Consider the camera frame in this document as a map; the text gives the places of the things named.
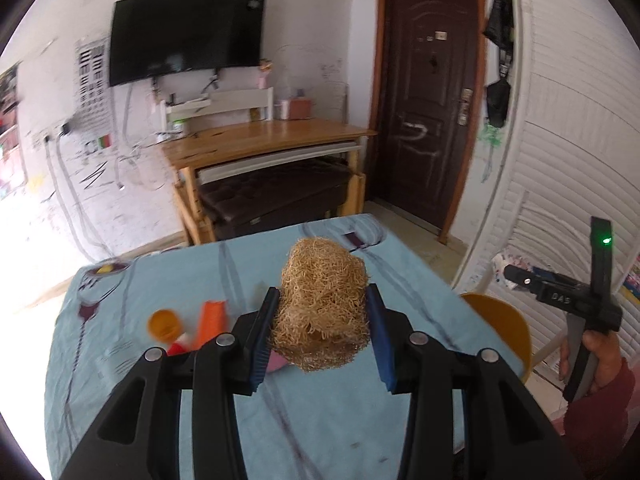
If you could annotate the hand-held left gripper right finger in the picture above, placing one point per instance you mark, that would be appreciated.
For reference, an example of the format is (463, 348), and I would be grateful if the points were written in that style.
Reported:
(380, 340)

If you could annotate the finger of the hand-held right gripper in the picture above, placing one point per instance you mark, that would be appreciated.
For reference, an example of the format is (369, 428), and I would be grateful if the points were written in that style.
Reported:
(520, 278)

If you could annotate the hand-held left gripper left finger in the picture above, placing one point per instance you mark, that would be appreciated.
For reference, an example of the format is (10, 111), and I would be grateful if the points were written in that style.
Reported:
(262, 330)

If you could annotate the tan loofah sponge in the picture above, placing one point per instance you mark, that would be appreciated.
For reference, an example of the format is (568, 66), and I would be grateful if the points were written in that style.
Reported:
(320, 305)

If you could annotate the person's right forearm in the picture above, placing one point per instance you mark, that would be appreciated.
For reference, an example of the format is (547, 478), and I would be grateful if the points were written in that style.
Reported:
(600, 430)

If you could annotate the person's right hand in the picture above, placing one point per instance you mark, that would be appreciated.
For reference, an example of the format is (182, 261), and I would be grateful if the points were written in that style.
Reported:
(605, 355)

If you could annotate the colourful printed bag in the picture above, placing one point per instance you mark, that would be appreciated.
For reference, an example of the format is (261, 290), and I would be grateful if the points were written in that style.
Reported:
(510, 267)

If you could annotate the pink flat item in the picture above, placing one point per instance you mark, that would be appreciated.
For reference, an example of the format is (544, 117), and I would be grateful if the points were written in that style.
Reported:
(275, 362)

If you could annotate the yellow chair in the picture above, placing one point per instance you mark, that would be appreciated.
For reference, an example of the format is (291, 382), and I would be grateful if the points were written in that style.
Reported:
(502, 327)

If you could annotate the small red white item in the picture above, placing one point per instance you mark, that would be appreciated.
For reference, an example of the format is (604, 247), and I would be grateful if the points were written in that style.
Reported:
(176, 348)

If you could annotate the orange red bottle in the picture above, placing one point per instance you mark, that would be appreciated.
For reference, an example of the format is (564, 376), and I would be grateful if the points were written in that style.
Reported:
(164, 325)

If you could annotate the light blue printed tablecloth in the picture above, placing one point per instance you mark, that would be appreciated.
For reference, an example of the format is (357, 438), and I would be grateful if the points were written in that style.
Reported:
(325, 425)

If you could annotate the dark tufted bench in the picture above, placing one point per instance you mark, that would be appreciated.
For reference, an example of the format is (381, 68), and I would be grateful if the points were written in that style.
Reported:
(275, 195)

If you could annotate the white louvered closet door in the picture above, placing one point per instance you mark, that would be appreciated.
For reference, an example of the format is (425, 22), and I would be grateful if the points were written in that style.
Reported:
(565, 135)

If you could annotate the small black hanging bag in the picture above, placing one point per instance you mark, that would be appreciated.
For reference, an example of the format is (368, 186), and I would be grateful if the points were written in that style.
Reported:
(498, 102)

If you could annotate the wooden desk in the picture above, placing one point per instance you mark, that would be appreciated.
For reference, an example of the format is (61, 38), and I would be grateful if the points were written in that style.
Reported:
(270, 137)

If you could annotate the dark brown door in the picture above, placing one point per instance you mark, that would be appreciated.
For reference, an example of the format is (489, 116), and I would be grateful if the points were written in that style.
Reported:
(425, 110)

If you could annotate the green label container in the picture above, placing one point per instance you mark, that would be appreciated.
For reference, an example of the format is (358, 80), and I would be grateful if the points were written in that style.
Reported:
(178, 127)

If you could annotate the white container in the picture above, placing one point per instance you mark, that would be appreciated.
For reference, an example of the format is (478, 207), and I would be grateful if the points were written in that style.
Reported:
(282, 110)

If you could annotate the white wooden chair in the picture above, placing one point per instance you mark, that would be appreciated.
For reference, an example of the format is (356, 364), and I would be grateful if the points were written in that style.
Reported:
(235, 105)

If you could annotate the pink figurine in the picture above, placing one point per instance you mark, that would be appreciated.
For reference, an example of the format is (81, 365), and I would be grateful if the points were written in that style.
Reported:
(265, 76)

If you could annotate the black plug charger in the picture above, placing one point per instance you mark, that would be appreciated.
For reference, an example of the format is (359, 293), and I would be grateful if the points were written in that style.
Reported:
(65, 129)

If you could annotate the eye chart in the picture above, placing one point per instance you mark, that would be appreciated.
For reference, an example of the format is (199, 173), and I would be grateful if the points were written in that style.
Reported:
(92, 85)

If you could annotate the black wall television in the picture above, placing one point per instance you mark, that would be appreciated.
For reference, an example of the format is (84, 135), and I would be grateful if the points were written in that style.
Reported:
(185, 35)

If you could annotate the wall niche with shelves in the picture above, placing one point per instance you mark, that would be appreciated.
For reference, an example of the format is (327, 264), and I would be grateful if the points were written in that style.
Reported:
(9, 130)

